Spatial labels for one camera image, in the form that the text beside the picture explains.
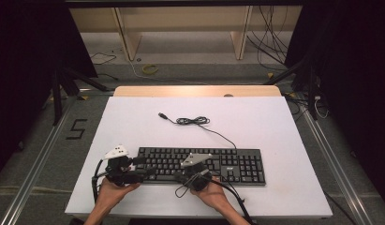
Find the black curtain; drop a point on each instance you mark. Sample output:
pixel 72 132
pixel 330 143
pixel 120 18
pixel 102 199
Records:
pixel 352 78
pixel 24 62

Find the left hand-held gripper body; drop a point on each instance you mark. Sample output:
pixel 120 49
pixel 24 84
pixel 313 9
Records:
pixel 118 173

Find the aluminium floor rail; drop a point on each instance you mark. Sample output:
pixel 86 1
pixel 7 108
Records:
pixel 34 168
pixel 333 162

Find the person's right hand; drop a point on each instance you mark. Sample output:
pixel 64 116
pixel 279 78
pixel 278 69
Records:
pixel 212 195

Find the person's left hand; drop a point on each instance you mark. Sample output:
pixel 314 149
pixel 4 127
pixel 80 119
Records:
pixel 110 195

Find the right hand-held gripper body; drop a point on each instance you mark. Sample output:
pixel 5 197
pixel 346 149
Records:
pixel 199 179

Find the yellow tape roll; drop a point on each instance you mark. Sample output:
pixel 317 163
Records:
pixel 150 69

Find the white board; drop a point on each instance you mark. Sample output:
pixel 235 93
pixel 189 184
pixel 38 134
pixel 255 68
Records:
pixel 243 131

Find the grey table grommet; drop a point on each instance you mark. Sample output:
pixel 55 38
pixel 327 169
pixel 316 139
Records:
pixel 228 95

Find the light wooden bench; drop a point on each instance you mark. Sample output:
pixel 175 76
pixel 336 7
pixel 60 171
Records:
pixel 180 18

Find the wooden table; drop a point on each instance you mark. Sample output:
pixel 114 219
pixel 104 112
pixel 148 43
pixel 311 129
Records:
pixel 180 91

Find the black keyboard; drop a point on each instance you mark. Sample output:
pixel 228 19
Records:
pixel 237 167

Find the black metal stand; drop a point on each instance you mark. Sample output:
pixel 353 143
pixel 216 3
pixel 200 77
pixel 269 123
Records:
pixel 57 100
pixel 311 93

